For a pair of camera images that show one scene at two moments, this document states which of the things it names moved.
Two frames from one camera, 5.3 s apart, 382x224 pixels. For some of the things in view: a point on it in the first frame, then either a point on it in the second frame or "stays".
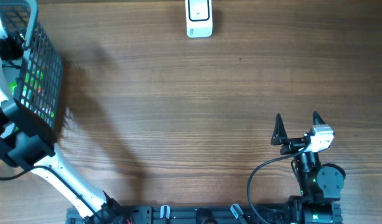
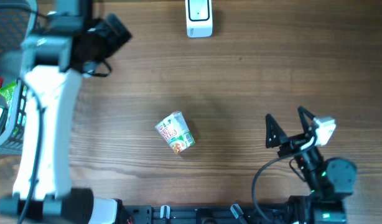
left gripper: [18, 42] -> [116, 40]
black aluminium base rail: [189, 214] stays
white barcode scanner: [199, 18] stays
